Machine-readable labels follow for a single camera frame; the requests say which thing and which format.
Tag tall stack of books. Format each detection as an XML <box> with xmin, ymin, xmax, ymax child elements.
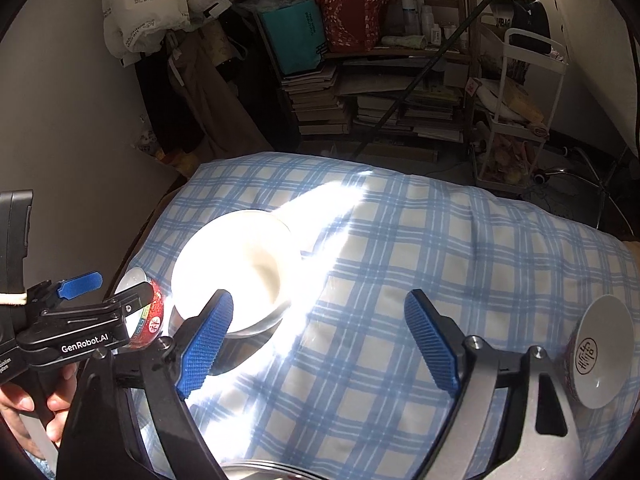
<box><xmin>280</xmin><ymin>62</ymin><xmax>353</xmax><ymax>136</ymax></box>

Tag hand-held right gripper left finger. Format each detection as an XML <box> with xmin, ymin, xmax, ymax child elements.
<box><xmin>59</xmin><ymin>287</ymin><xmax>236</xmax><ymax>480</ymax></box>

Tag row of toiletry bottles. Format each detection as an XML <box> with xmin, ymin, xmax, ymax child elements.
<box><xmin>395</xmin><ymin>0</ymin><xmax>466</xmax><ymax>46</ymax></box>

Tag blue plaid tablecloth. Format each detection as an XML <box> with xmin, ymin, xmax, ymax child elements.
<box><xmin>115</xmin><ymin>152</ymin><xmax>640</xmax><ymax>480</ymax></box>

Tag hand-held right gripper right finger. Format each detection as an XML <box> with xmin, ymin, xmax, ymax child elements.
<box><xmin>402</xmin><ymin>287</ymin><xmax>586</xmax><ymax>480</ymax></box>

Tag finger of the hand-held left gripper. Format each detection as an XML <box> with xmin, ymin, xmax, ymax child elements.
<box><xmin>100</xmin><ymin>281</ymin><xmax>157</xmax><ymax>321</ymax></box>
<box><xmin>27</xmin><ymin>271</ymin><xmax>104</xmax><ymax>311</ymax></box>

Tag beige trousers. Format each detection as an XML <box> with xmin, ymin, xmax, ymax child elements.
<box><xmin>167</xmin><ymin>30</ymin><xmax>273</xmax><ymax>161</ymax></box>

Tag patterned plastic bag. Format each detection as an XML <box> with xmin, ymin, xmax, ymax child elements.
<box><xmin>131</xmin><ymin>129</ymin><xmax>201</xmax><ymax>178</ymax></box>

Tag person's left hand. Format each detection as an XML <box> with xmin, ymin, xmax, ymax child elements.
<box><xmin>0</xmin><ymin>380</ymin><xmax>76</xmax><ymax>461</ymax></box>

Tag wooden shelf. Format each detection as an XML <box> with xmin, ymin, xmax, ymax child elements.
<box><xmin>235</xmin><ymin>0</ymin><xmax>483</xmax><ymax>161</ymax></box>

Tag small cherry cup bowl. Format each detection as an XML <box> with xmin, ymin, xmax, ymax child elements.
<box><xmin>562</xmin><ymin>294</ymin><xmax>637</xmax><ymax>410</ymax></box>

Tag teal bag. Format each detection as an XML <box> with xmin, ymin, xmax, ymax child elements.
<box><xmin>257</xmin><ymin>0</ymin><xmax>326</xmax><ymax>76</ymax></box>

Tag black bag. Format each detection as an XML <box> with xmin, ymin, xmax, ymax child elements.
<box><xmin>492</xmin><ymin>0</ymin><xmax>551</xmax><ymax>53</ymax></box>

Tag black pole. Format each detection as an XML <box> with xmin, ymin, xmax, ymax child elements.
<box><xmin>352</xmin><ymin>0</ymin><xmax>501</xmax><ymax>158</ymax></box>

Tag plain white bowl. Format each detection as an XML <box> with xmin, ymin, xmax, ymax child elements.
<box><xmin>170</xmin><ymin>210</ymin><xmax>301</xmax><ymax>337</ymax></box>

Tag wide pile of books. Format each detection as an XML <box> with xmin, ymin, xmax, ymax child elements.
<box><xmin>352</xmin><ymin>60</ymin><xmax>468</xmax><ymax>143</ymax></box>

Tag white puffer jacket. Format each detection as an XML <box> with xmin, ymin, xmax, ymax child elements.
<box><xmin>101</xmin><ymin>0</ymin><xmax>261</xmax><ymax>58</ymax></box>

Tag red bowl white interior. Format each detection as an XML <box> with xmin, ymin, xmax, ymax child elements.
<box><xmin>114</xmin><ymin>267</ymin><xmax>168</xmax><ymax>348</ymax></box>

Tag deep white cherry plate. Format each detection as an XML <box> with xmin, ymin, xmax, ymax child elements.
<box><xmin>222</xmin><ymin>459</ymin><xmax>326</xmax><ymax>480</ymax></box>

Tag red patterned bag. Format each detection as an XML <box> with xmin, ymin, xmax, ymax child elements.
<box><xmin>315</xmin><ymin>0</ymin><xmax>391</xmax><ymax>53</ymax></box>

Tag metal chair base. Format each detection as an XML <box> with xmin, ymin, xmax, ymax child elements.
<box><xmin>530</xmin><ymin>145</ymin><xmax>636</xmax><ymax>236</ymax></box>

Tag white trolley cart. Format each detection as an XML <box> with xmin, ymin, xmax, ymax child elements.
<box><xmin>472</xmin><ymin>27</ymin><xmax>571</xmax><ymax>191</ymax></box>

